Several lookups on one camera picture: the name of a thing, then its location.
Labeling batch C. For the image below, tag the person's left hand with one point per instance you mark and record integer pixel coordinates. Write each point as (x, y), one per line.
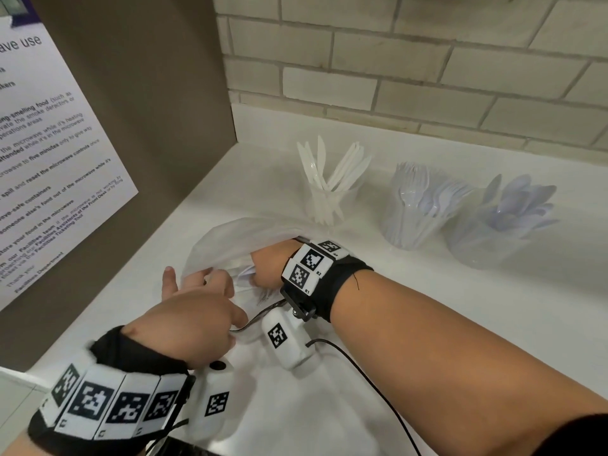
(190, 322)

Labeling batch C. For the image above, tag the person's right hand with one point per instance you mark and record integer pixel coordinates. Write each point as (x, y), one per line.
(273, 265)

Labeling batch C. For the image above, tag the clear zip bag black zipper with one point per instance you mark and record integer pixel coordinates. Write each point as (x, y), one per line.
(223, 242)

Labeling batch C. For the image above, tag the wide clear plastic cup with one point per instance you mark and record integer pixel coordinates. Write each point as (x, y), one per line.
(328, 208)

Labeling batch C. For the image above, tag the bunch of white plastic forks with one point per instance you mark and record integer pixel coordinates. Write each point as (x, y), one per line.
(423, 189)

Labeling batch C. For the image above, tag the bunch of white plastic spoons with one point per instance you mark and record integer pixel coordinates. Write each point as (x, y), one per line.
(518, 199)

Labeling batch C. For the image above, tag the person's right forearm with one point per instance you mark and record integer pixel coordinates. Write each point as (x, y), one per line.
(451, 365)

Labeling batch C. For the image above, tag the person's black shirt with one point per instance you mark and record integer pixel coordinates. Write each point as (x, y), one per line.
(575, 436)

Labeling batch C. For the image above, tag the white paper notice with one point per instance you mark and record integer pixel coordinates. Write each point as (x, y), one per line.
(52, 161)

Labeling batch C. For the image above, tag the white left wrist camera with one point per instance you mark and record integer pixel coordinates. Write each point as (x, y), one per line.
(214, 379)

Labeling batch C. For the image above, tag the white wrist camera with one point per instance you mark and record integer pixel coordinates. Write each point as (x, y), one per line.
(214, 379)
(290, 351)

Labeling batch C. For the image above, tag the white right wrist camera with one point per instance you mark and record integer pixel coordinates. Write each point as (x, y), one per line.
(290, 351)

